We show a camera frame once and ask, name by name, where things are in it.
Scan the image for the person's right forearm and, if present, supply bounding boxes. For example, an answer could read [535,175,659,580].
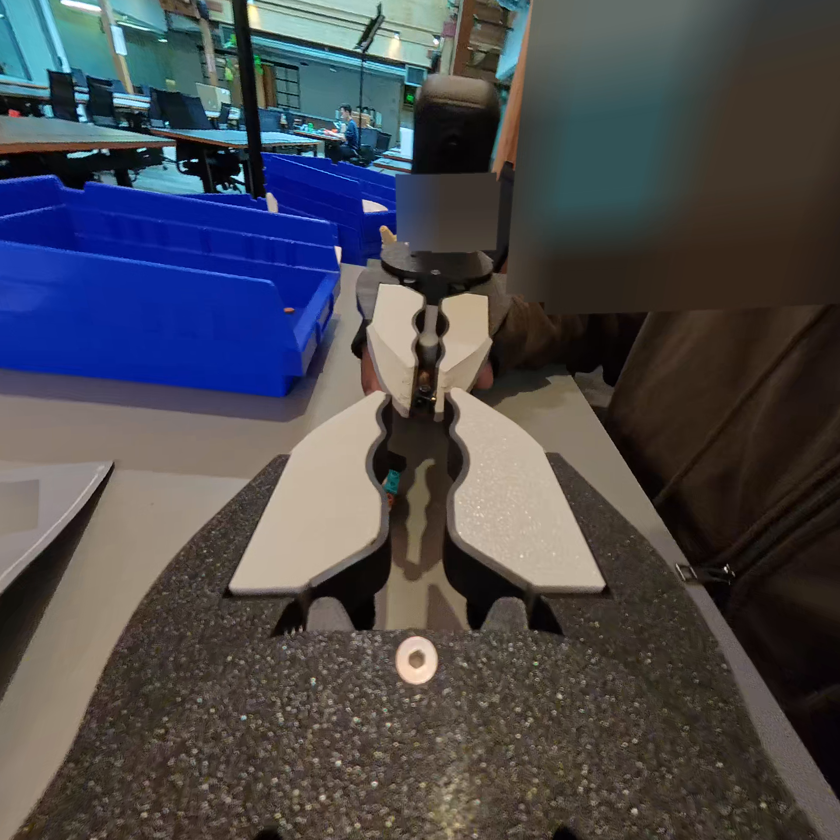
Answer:
[491,294,647,388]

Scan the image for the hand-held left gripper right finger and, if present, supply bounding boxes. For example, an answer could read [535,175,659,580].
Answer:
[446,387,607,595]

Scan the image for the wooden column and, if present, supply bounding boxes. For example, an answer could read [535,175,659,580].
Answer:
[493,0,531,181]

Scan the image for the black vertical pole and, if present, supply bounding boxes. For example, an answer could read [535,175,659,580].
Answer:
[231,0,267,199]

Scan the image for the grey instruction booklet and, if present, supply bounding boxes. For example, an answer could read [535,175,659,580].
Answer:
[0,461,116,595]

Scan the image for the person's right hand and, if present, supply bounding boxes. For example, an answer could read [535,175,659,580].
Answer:
[357,346,495,401]

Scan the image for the grey desk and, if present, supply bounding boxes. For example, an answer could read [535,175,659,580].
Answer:
[0,266,840,840]

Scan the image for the person's brown jacket torso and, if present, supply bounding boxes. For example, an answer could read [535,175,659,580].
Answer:
[604,305,840,815]

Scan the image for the blue plastic bin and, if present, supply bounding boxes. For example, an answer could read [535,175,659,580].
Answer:
[0,175,342,399]
[262,152,399,267]

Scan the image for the black light stand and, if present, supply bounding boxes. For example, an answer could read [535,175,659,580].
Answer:
[356,2,386,132]

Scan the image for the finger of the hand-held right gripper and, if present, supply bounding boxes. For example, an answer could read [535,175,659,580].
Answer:
[365,282,424,419]
[433,293,496,419]

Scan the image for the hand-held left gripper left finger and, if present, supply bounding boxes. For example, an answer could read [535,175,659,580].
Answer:
[228,391,393,597]

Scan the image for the row of black office chairs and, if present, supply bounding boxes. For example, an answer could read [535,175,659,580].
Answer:
[46,69,263,178]

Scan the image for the wood-edged office table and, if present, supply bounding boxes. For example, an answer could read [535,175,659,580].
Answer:
[0,116,175,188]
[151,128,322,194]

